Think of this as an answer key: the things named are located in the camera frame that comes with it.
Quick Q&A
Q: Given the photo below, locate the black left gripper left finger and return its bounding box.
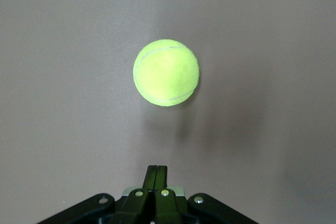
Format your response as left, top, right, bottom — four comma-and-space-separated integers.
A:
36, 165, 158, 224

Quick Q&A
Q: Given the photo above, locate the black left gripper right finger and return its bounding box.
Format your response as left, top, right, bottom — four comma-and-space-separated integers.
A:
156, 165, 263, 224

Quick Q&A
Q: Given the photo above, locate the yellow tennis ball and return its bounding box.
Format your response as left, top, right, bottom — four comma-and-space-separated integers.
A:
132, 38, 200, 107

